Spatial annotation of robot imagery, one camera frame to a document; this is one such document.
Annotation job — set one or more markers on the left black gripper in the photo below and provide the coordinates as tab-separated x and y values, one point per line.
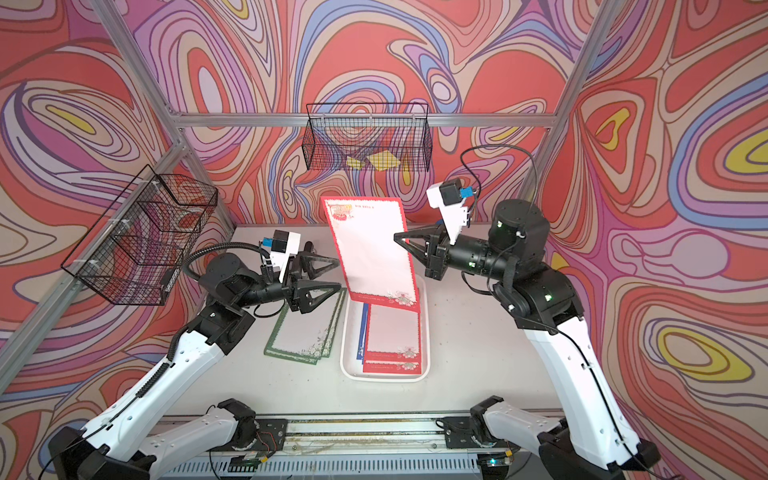
296	296

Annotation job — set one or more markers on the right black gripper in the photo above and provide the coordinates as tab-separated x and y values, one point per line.
435	251

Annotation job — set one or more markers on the red bordered stationery sheet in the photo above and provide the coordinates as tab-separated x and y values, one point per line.
376	269

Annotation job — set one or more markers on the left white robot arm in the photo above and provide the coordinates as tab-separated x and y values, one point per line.
238	277

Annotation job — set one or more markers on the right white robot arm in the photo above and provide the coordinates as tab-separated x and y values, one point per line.
593	440

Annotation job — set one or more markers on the white plastic storage tray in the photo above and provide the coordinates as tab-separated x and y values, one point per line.
353	369

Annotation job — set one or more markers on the yellow sticky note large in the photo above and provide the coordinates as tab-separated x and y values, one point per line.
383	160

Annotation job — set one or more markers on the yellow sticky note small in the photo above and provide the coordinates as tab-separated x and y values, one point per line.
354	164

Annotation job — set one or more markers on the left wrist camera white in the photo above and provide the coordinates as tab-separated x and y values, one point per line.
279	249

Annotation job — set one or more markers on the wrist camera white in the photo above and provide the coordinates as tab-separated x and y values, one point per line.
449	198
279	249

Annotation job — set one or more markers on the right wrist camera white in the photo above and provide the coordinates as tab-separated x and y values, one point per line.
449	198

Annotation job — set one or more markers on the back black wire basket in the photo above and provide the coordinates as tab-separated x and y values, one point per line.
335	130

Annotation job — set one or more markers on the black wire basket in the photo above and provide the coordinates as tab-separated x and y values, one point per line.
335	130
132	254

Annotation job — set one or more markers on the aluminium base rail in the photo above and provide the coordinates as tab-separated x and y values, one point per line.
332	447

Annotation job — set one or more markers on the left black wire basket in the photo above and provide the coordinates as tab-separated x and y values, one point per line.
132	254

